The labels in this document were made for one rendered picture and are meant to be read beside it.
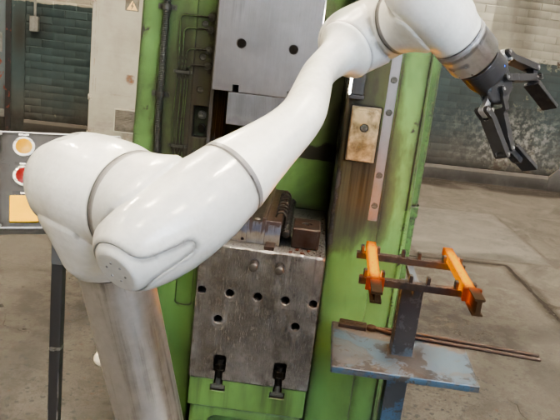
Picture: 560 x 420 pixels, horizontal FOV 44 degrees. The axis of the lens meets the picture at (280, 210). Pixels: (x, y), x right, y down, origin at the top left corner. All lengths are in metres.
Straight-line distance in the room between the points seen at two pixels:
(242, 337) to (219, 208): 1.45
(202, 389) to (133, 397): 1.26
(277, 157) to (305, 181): 1.74
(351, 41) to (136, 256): 0.57
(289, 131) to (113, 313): 0.34
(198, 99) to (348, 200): 0.57
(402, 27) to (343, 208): 1.20
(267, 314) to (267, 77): 0.71
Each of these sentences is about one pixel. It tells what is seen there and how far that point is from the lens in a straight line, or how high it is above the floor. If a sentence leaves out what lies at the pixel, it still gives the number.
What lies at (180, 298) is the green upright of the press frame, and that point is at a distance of 2.39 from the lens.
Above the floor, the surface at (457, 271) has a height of 0.98.
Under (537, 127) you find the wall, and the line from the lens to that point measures 8.65.
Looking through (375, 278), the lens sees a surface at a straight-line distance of 1.77.
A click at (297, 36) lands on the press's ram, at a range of 2.02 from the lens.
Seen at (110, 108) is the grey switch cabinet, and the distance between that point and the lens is 7.55.
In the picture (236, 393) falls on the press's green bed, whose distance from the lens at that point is 2.28.
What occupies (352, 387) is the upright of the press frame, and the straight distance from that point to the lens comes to 2.48.
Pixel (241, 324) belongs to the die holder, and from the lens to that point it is 2.17.
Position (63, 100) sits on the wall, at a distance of 8.33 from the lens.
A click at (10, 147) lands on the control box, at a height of 1.16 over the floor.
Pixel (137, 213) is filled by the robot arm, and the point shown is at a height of 1.37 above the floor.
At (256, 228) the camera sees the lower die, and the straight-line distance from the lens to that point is 2.12.
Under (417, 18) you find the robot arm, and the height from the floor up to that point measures 1.60.
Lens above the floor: 1.58
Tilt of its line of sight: 15 degrees down
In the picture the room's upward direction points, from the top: 7 degrees clockwise
